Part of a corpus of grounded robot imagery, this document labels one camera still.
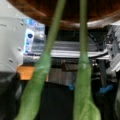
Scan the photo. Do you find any red tulip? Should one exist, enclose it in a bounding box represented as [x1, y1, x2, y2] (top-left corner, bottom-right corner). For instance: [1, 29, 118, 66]
[14, 0, 66, 120]
[73, 0, 101, 120]

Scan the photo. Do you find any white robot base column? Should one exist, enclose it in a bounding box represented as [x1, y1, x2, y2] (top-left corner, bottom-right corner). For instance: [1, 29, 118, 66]
[0, 14, 29, 73]

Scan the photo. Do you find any orange block left edge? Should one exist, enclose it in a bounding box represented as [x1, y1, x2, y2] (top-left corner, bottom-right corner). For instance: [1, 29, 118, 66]
[17, 66, 34, 80]

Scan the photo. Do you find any brown wooden cylinder vase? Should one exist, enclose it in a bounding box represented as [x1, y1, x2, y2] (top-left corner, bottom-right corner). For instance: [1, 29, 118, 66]
[7, 0, 120, 30]

